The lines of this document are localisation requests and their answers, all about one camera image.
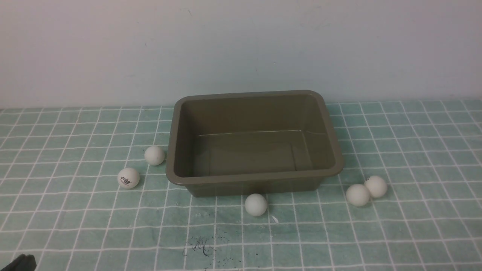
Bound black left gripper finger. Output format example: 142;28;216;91
1;254;37;271

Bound white ping-pong ball with logo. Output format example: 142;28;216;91
116;167;140;189

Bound plain white ping-pong ball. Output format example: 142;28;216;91
364;175;388;198
244;193;268;217
144;146;165;166
346;184;371;207

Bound olive green plastic bin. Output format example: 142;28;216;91
166;90;345;197

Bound green checkered tablecloth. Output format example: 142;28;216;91
0;99;482;271

